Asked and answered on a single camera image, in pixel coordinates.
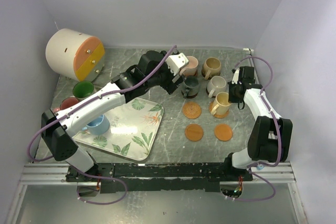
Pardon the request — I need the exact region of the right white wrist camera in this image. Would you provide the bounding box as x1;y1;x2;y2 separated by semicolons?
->
232;69;239;84

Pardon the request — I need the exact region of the large woven rattan coaster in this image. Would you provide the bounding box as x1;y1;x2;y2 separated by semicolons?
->
208;102;229;119

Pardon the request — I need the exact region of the tan brown mug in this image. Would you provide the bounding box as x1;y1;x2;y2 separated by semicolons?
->
201;57;222;80

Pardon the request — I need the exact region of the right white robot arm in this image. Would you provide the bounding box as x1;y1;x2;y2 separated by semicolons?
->
223;66;293;181

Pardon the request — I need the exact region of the smooth light wood coaster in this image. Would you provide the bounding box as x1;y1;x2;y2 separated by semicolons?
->
185;124;204;142

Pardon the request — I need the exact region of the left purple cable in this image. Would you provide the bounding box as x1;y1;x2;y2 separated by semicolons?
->
27;45;177;205

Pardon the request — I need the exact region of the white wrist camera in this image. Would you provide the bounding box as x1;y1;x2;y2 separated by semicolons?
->
165;53;189;76
232;69;239;84

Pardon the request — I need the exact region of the red floral tall mug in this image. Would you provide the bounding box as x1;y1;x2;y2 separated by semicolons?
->
53;97;79;112

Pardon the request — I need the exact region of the white cylindrical drawer box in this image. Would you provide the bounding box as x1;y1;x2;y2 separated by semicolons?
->
45;28;105;81

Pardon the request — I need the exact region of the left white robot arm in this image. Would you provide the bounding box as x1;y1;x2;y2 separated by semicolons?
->
40;50;188;182

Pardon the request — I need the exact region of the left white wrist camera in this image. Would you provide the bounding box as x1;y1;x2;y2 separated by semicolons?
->
165;53;189;76

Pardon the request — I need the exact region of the beige mug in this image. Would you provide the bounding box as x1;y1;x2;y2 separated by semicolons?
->
206;76;227;98

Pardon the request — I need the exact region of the green floral tall mug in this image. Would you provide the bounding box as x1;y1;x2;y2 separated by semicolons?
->
72;81;97;101

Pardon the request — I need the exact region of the hidden light wood coaster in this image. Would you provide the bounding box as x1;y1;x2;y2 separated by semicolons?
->
214;124;233;142

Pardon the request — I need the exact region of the blue mug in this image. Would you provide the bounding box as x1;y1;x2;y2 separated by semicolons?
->
82;115;110;135

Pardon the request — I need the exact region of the grey mug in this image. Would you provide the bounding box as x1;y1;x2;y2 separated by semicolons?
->
181;76;200;99

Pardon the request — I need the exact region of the pink mug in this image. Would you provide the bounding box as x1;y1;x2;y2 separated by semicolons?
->
180;56;198;73

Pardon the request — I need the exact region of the yellow mug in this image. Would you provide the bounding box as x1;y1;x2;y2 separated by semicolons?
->
211;92;231;116

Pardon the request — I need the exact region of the blue connector clip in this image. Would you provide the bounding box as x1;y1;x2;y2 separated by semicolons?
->
256;164;264;170

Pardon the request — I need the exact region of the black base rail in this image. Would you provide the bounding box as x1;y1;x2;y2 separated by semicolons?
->
65;161;254;195

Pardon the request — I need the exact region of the floral serving tray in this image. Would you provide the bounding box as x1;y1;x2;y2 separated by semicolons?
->
73;98;164;161

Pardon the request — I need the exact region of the purple cable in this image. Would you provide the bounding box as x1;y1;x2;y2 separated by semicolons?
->
27;45;177;205
225;56;284;201

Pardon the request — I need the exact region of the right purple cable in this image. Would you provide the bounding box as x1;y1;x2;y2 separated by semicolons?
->
225;56;284;201

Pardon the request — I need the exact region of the reddish wood coaster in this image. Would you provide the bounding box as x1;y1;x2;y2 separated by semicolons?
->
180;71;198;77

